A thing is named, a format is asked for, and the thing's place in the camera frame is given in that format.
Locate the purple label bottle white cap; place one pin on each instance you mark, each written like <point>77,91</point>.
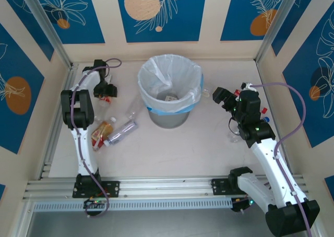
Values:
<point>122,131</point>

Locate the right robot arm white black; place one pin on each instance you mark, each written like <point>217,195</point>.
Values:
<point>268,164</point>

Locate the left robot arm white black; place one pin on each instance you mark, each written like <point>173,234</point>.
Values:
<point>83,111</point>

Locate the white blue plastic bin liner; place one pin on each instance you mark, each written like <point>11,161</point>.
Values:
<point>156,70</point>

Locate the grey metal mesh bin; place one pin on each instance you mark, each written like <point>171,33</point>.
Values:
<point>169,119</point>

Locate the clear bottle green cap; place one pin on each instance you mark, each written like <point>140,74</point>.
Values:
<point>206,92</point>

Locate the clear unlabelled bottle white cap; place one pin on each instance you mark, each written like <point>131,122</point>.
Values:
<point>132,111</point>

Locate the orange label bottle white cap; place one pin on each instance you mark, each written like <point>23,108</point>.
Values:
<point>100,132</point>

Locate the black controller board with LEDs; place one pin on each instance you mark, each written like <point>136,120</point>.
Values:
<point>94,203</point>
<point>242,207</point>

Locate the blue floral wall panel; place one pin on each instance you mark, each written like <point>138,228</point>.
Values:
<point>182,12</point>
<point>13,64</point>
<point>308,12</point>
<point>235,12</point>
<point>313,111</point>
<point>78,25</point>
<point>21,20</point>

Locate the aluminium frame post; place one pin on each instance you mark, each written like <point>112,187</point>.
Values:
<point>277,25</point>
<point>47,25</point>

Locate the aluminium side rail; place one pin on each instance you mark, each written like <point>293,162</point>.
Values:
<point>52,148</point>

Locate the long aluminium frame rail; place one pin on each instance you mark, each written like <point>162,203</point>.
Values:
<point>167,187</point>

